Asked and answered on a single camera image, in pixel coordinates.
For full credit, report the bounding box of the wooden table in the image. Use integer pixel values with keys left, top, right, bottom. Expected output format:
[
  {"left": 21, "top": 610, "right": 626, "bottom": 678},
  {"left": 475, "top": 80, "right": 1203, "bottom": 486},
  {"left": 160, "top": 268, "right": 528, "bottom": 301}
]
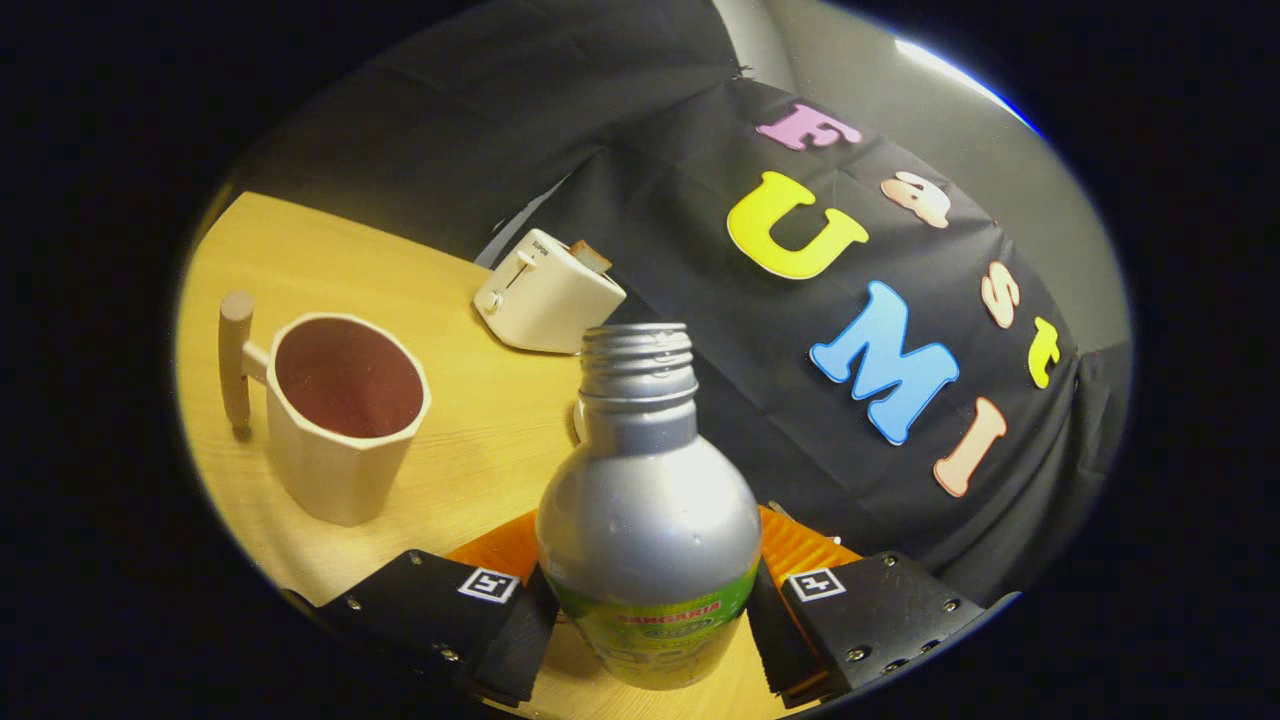
[{"left": 175, "top": 190, "right": 791, "bottom": 720}]

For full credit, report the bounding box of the silver bottle with green label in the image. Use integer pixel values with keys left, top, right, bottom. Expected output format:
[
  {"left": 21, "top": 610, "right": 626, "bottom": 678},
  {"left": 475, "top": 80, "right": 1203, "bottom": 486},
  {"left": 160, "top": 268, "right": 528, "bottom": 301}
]
[{"left": 536, "top": 322, "right": 763, "bottom": 691}]

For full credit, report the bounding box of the black backdrop cloth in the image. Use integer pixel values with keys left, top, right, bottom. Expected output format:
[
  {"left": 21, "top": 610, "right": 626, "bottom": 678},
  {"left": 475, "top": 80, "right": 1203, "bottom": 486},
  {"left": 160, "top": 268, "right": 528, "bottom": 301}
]
[{"left": 230, "top": 0, "right": 1136, "bottom": 606}]

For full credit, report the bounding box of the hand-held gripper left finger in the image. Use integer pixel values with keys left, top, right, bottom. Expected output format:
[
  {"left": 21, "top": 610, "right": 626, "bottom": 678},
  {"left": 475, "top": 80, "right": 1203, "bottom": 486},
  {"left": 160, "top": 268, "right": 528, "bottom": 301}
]
[{"left": 290, "top": 508, "right": 561, "bottom": 709}]

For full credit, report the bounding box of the bright ceiling light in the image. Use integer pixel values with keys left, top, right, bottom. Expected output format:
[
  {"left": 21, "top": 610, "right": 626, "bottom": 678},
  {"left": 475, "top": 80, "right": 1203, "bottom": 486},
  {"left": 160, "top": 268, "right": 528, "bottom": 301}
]
[{"left": 893, "top": 38, "right": 1041, "bottom": 136}]

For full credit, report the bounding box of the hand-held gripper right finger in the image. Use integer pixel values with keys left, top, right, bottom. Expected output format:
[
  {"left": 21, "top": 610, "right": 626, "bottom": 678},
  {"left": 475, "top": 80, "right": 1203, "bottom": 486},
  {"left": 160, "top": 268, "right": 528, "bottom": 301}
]
[{"left": 745, "top": 503, "right": 1021, "bottom": 711}]

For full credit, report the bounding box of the white toaster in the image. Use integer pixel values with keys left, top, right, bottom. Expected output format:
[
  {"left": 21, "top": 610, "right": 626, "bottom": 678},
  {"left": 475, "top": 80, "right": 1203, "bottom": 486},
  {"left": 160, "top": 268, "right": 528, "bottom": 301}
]
[{"left": 473, "top": 228, "right": 628, "bottom": 355}]

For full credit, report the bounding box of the cream cup with wooden handle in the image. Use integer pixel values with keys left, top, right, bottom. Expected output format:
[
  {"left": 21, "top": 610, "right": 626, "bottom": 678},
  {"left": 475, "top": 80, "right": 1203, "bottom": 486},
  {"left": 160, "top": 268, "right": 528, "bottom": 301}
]
[{"left": 218, "top": 290, "right": 433, "bottom": 528}]

